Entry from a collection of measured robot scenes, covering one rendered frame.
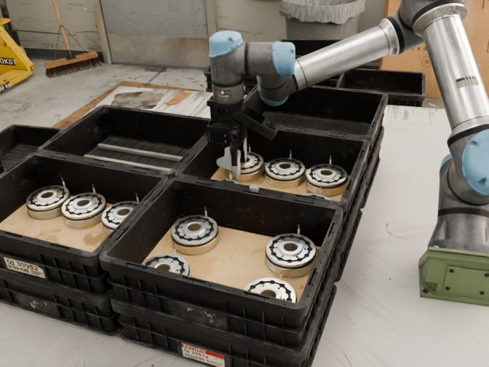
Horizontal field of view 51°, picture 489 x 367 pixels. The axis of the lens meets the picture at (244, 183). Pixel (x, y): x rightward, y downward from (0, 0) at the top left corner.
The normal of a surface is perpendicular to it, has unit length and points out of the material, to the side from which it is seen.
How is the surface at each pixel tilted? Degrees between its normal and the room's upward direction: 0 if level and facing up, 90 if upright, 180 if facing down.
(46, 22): 90
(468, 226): 24
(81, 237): 0
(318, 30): 94
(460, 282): 90
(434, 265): 90
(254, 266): 0
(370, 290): 0
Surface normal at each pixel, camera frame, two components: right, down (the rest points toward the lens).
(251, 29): -0.28, 0.54
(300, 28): -0.69, 0.48
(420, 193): -0.05, -0.84
